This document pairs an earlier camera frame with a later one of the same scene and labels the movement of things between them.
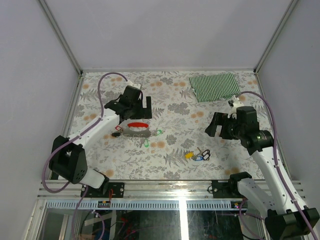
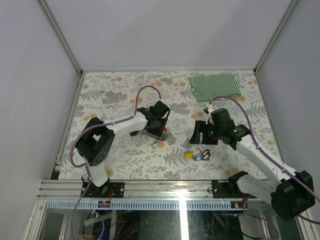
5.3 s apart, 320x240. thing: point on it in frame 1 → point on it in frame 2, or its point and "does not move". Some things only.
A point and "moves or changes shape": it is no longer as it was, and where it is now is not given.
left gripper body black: [137, 107] → [158, 129]
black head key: [115, 134] → [134, 133]
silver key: [201, 151] does not move
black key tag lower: [206, 156] does not move
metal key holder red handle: [128, 132] moves or changes shape
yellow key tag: [189, 155] does not move
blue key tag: [199, 158] does not move
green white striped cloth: [214, 87] does not move
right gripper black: [220, 118] → [199, 127]
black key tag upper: [205, 152] does not move
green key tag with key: [146, 143] → [155, 145]
